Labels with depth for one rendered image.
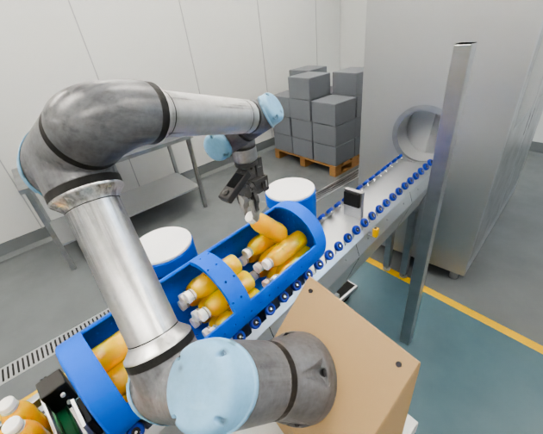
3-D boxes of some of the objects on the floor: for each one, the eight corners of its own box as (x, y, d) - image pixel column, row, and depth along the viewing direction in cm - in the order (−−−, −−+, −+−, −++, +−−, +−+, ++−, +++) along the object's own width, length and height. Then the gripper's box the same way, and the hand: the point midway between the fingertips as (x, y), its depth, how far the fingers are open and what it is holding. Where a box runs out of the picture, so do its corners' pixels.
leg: (408, 275, 249) (420, 208, 215) (404, 279, 245) (416, 213, 211) (401, 272, 252) (411, 207, 218) (397, 276, 249) (408, 210, 215)
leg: (391, 268, 257) (400, 203, 223) (388, 272, 254) (396, 207, 220) (384, 265, 261) (392, 201, 227) (381, 269, 257) (388, 204, 224)
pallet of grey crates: (371, 157, 447) (377, 67, 383) (335, 176, 407) (335, 80, 343) (310, 141, 528) (307, 65, 464) (275, 157, 488) (266, 75, 424)
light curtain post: (412, 338, 202) (477, 41, 110) (408, 345, 198) (472, 44, 106) (402, 333, 205) (458, 42, 114) (398, 340, 202) (452, 44, 110)
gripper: (270, 158, 95) (277, 216, 106) (245, 151, 102) (253, 206, 114) (250, 168, 90) (259, 227, 102) (225, 160, 97) (236, 217, 109)
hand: (250, 217), depth 105 cm, fingers closed on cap, 4 cm apart
